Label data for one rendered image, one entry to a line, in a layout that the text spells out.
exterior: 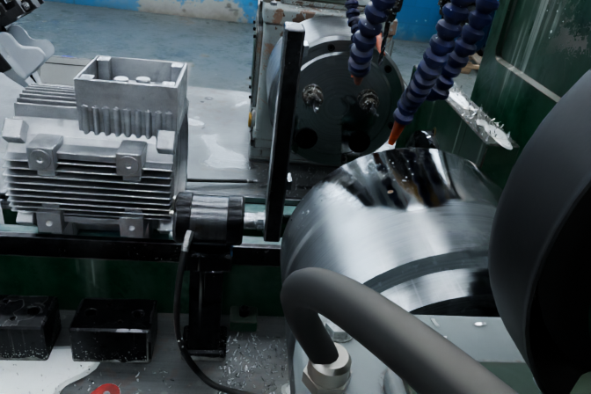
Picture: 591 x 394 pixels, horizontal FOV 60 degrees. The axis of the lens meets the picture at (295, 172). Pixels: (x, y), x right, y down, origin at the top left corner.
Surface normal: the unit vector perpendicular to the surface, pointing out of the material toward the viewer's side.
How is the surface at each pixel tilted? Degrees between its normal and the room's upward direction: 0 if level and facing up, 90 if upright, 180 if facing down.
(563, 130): 67
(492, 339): 0
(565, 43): 90
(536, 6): 90
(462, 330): 0
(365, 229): 36
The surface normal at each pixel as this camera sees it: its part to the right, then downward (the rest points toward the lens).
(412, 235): -0.24, -0.84
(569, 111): -0.87, -0.39
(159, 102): 0.06, 0.48
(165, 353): 0.11, -0.87
